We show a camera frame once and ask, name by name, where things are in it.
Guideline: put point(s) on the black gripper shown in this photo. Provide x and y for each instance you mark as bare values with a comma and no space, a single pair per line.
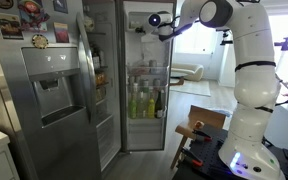
146,30

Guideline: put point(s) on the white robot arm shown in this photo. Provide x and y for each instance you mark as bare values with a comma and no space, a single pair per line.
250,83

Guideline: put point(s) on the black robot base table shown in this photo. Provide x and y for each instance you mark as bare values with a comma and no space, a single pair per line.
204,150

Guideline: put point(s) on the clear door bin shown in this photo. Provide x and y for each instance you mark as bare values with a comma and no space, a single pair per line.
147,88
147,114
144,70

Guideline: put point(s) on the white fridge door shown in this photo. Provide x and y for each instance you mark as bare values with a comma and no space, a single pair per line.
144,133

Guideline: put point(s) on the stainless steel freezer door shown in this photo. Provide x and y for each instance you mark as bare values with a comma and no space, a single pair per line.
60,150

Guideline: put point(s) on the clear plastic bag with meat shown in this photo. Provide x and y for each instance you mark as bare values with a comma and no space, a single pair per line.
139,63

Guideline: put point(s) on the silver can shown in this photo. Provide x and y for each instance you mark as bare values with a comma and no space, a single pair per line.
153,66

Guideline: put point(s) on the dark bottles on shelf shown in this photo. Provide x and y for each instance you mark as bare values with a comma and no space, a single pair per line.
97,56

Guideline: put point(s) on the small capped bottle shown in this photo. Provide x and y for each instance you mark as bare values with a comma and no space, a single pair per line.
156,84
146,86

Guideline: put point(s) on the low coffee table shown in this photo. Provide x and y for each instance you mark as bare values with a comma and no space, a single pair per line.
177,78

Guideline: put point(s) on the orange jars on shelf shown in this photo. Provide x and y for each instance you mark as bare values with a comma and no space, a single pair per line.
100,78

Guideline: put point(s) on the cream sofa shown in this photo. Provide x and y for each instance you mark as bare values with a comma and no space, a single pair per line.
192,70

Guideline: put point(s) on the clear glass bottle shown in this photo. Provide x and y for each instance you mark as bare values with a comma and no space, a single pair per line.
141,106

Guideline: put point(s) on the green liquid bottle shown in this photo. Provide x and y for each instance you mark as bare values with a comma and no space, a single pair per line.
132,106

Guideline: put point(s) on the dark wine bottle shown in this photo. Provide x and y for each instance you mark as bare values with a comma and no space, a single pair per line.
158,105

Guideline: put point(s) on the red picture magnet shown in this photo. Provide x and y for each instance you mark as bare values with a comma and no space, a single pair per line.
61,32

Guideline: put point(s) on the yellow liquid bottle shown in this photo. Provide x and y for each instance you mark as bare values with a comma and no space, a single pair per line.
151,108

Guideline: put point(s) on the light rug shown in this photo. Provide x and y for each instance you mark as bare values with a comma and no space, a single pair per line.
194,88

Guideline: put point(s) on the small dark picture magnet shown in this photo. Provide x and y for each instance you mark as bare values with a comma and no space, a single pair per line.
60,5

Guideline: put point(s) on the round gold magnet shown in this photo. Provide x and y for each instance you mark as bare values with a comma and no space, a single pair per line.
40,41

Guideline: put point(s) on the water and ice dispenser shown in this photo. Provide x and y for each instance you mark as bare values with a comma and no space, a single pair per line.
54,86

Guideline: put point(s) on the colourful character magnet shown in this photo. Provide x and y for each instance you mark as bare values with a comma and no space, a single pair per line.
33,15

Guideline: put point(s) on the wooden stool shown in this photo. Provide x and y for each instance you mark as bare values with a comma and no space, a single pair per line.
205,116

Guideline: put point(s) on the red black clamp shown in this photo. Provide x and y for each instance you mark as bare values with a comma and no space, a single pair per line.
202,135
192,158

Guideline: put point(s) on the landscape postcard magnet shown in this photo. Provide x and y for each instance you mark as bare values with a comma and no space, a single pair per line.
9,26

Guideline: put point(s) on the round dark magnet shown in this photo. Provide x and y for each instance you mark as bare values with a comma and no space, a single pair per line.
2,3

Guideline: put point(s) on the white box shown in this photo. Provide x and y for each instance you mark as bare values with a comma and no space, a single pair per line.
284,126

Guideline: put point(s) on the black camera on tripod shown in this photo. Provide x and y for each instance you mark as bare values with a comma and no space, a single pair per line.
226,36

